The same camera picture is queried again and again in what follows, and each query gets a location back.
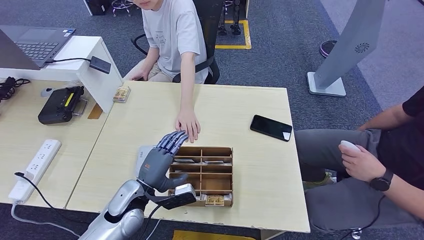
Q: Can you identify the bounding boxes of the person's left hand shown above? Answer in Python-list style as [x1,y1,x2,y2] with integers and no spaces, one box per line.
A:
[174,109,202,144]
[338,144,387,183]

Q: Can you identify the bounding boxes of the person's right hand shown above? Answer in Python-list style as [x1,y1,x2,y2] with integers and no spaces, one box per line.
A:
[126,67,150,82]

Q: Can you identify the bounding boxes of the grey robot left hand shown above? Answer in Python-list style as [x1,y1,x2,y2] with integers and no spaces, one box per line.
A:
[137,130,190,194]

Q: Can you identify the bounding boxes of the white grey card reader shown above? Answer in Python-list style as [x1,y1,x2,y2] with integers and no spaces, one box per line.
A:
[134,145,157,177]

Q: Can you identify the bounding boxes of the white handheld clicker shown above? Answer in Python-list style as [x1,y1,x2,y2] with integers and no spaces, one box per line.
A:
[340,140,362,154]

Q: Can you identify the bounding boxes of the wooden card organizer box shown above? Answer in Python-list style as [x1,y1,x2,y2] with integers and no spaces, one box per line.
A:
[167,146,234,209]

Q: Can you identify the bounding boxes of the person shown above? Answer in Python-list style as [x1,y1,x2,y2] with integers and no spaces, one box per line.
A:
[294,86,424,233]
[124,0,210,144]

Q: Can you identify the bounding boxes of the black wristwatch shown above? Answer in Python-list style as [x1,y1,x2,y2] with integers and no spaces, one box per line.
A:
[369,168,394,192]

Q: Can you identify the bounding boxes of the black adapter hub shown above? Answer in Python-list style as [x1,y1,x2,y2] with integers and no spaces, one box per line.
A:
[89,55,113,75]

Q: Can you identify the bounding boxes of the white desk riser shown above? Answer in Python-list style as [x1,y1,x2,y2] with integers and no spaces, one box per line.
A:
[0,35,124,114]

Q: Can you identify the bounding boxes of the chrome stool base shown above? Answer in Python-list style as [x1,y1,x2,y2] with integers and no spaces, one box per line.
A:
[110,0,134,17]

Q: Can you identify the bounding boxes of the black cabinet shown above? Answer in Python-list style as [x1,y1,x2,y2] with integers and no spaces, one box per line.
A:
[83,0,112,16]

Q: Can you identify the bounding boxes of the black smartphone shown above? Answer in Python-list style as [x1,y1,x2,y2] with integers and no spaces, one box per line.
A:
[250,114,294,143]

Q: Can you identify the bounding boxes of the black handheld controller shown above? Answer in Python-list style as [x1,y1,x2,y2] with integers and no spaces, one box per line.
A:
[38,85,86,125]

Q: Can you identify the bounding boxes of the black office chair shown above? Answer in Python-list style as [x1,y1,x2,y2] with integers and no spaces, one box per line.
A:
[131,0,226,85]

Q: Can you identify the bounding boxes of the grey laptop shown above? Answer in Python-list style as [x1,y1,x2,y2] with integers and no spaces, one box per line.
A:
[0,24,77,71]

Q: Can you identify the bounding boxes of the black humanoid robot legs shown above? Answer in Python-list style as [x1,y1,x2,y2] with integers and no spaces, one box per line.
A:
[218,0,243,37]

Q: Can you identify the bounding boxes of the white power strip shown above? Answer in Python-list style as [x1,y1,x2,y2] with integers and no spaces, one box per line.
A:
[7,139,63,204]

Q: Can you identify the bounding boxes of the round black floor base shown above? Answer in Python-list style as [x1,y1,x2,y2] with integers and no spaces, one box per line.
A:
[318,40,338,59]

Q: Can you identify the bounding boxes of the grey kiosk stand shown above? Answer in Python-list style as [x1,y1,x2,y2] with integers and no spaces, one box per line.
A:
[306,0,387,98]

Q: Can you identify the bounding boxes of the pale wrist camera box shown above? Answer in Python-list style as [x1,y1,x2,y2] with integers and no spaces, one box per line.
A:
[174,183,197,197]

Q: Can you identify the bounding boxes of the black clicker cable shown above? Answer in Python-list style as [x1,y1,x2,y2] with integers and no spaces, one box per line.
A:
[341,195,387,238]

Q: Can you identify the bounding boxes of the metal controller handle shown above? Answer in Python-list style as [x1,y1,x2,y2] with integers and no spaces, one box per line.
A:
[72,97,90,117]

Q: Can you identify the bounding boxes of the thin white cable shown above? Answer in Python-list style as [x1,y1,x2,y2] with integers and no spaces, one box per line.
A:
[145,219,162,240]

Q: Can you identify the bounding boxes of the black hub cable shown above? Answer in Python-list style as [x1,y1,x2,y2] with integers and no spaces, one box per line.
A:
[45,57,92,64]

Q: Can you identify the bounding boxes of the black cable bundle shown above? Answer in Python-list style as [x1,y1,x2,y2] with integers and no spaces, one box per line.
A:
[0,76,32,104]

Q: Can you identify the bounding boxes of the black plug with cable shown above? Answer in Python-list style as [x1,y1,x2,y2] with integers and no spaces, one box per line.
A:
[14,171,90,226]

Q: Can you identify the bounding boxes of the white power strip cable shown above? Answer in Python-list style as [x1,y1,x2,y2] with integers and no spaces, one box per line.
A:
[10,202,81,238]

